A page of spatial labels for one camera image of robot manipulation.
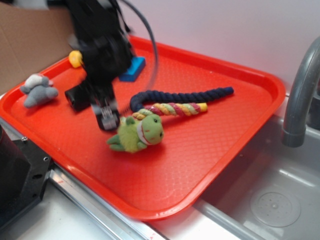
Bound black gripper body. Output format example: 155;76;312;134
65;0;134;106

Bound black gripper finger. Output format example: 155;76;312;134
90;99;120;131

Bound green plush animal toy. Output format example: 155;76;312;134
106;114;164;153

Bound navy blue twisted rope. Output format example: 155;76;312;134
129;86;235;112

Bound multicolour twisted rope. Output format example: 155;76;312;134
132;101;209;120

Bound grey plush animal toy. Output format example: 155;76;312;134
19;73;59;109

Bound black cylinder block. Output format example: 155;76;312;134
64;83;91;112

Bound yellow rubber duck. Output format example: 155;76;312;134
68;50;83;68

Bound blue rectangular block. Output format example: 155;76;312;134
118;56;146;82

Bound brown cardboard panel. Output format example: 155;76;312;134
0;0;74;94

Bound red plastic tray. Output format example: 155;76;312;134
0;44;286;222

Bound grey plastic sink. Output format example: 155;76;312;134
194;116;320;240

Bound grey faucet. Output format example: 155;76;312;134
281;37;320;148

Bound grey cable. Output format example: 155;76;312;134
119;0;159;93

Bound aluminium rail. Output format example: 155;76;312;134
0;117;168;240

